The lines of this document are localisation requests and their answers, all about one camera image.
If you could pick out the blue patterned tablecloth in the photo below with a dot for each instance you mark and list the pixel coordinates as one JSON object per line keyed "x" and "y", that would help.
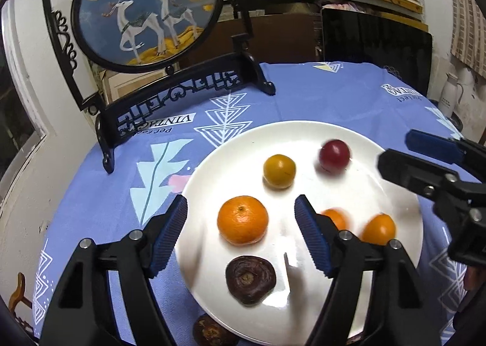
{"x": 303, "y": 102}

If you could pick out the black flat panel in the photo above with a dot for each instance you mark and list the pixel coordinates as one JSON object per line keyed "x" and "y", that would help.
{"x": 376, "y": 49}

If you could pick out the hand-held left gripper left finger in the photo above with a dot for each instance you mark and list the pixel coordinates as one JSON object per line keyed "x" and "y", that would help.
{"x": 169, "y": 239}

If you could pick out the pink cloth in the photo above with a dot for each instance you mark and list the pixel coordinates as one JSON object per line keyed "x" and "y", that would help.
{"x": 349, "y": 7}

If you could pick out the checked beige cloth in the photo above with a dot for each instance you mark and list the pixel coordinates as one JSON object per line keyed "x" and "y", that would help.
{"x": 469, "y": 26}

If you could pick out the dark red plum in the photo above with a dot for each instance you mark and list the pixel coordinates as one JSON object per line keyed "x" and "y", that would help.
{"x": 334, "y": 156}

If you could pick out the orange mandarin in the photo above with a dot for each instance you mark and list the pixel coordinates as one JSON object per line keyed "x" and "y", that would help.
{"x": 243, "y": 220}

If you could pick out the white round plate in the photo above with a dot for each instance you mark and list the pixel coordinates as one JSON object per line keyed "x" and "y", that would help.
{"x": 227, "y": 163}

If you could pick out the dark brown water chestnut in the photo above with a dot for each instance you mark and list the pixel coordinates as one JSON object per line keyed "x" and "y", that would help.
{"x": 250, "y": 279}
{"x": 212, "y": 330}

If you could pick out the orange kumquat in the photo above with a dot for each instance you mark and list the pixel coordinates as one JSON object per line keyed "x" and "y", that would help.
{"x": 377, "y": 230}
{"x": 338, "y": 218}

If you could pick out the yellow-orange kumquat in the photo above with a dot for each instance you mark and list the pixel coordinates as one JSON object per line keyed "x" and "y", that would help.
{"x": 279, "y": 171}

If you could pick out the brown cardboard sheet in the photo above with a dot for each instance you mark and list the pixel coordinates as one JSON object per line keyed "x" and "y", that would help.
{"x": 265, "y": 38}

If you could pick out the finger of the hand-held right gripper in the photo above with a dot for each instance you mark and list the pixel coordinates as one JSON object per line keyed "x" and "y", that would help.
{"x": 433, "y": 144}
{"x": 410, "y": 171}

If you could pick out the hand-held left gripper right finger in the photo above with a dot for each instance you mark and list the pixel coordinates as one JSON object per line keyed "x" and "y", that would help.
{"x": 313, "y": 239}

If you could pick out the round deer screen ornament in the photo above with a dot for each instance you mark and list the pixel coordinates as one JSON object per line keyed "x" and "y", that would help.
{"x": 152, "y": 19}

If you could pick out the white thermos bottle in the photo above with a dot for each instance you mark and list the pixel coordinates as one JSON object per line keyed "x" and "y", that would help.
{"x": 452, "y": 97}

